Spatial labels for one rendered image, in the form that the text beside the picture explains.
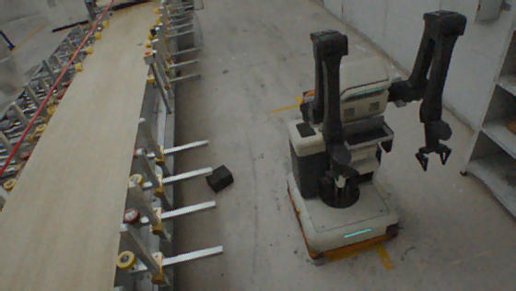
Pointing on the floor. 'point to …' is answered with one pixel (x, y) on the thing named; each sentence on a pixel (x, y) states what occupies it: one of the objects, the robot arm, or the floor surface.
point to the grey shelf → (498, 130)
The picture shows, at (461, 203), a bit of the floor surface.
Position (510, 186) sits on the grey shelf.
